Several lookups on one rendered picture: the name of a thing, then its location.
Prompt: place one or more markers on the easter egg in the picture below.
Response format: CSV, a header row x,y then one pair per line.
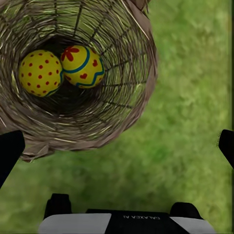
x,y
83,67
41,73

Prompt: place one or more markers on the wicker basket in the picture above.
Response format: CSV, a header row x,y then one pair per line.
x,y
45,128

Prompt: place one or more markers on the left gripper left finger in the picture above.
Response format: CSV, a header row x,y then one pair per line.
x,y
12,145

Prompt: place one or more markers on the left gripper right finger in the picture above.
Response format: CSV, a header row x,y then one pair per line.
x,y
226,145

